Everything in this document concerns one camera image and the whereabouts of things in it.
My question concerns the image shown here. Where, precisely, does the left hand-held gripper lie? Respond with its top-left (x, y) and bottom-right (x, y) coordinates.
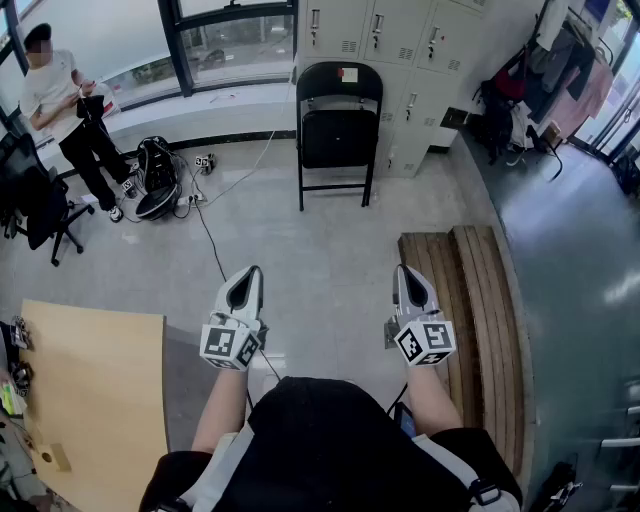
top-left (199, 265), bottom-right (270, 372)

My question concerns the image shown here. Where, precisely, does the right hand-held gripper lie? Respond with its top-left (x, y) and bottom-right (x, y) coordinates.
top-left (383, 263), bottom-right (456, 368)

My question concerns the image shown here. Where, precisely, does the black folding chair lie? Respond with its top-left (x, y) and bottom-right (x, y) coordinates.
top-left (295, 61), bottom-right (385, 212)

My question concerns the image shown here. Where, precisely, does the person's right forearm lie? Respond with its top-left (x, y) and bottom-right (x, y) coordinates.
top-left (407, 363), bottom-right (464, 434)

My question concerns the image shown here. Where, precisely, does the person's left forearm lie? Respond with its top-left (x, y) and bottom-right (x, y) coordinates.
top-left (191, 368), bottom-right (249, 454)

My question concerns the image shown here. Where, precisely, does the black office chair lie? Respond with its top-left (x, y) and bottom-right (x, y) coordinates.
top-left (0, 132), bottom-right (96, 268)

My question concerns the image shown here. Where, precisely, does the wooden slat pallet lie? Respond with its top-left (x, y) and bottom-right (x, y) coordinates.
top-left (398, 224), bottom-right (526, 476)

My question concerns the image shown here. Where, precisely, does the phone with blue screen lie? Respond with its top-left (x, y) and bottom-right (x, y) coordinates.
top-left (394, 402), bottom-right (417, 440)

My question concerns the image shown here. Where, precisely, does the person's black clothed body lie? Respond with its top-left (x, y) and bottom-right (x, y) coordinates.
top-left (138, 375), bottom-right (524, 512)

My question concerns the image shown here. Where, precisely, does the black backpack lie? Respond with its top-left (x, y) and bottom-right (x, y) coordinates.
top-left (472, 67), bottom-right (531, 166)

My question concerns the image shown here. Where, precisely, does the clear plastic bottle red label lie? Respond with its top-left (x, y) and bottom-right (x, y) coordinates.
top-left (97, 82), bottom-right (121, 119)

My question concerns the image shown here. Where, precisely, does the black bag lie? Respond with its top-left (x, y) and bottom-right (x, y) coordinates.
top-left (537, 462), bottom-right (584, 512)

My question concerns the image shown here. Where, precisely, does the white metal rack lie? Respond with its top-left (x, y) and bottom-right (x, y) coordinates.
top-left (599, 379), bottom-right (640, 494)

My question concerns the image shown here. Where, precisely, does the grey metal locker cabinet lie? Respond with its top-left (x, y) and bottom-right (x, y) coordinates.
top-left (292, 0), bottom-right (546, 180)

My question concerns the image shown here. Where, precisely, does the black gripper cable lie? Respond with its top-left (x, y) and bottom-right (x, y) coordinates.
top-left (384, 382), bottom-right (411, 416)

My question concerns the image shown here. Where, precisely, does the white floor cable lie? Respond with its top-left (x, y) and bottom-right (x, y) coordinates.
top-left (207, 128), bottom-right (277, 206)

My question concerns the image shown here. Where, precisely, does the black window frame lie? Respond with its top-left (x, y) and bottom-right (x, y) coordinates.
top-left (0, 0), bottom-right (299, 99)

